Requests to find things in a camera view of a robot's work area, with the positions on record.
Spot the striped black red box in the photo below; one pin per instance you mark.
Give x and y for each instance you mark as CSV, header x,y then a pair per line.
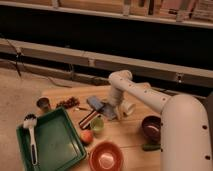
x,y
83,124

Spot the green plastic tray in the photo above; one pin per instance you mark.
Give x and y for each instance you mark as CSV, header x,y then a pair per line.
x,y
58,145

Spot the green cucumber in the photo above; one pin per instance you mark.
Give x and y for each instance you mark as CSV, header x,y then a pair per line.
x,y
150,147

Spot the dark red bowl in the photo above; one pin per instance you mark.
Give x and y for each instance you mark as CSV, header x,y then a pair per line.
x,y
151,128

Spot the small thin utensil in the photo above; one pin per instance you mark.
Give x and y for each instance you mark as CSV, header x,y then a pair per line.
x,y
80,109

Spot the dark red grape bunch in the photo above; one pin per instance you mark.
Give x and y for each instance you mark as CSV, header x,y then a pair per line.
x,y
71,102

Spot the wooden cutting board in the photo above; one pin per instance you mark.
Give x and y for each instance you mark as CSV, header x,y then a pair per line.
x,y
126,134

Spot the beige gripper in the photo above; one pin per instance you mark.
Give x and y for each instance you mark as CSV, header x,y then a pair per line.
x,y
118,112

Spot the orange peach fruit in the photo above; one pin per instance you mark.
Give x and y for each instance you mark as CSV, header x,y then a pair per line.
x,y
86,136

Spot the small green cup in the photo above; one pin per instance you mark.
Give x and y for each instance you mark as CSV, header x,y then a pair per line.
x,y
97,125

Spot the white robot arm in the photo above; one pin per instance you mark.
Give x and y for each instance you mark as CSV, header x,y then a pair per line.
x,y
185,132

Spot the small metal cup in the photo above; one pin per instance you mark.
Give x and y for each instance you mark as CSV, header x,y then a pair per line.
x,y
44,104

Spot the blue towel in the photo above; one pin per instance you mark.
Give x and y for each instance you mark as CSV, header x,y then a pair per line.
x,y
103,108

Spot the orange plastic bowl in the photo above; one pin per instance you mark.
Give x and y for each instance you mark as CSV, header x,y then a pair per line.
x,y
106,156

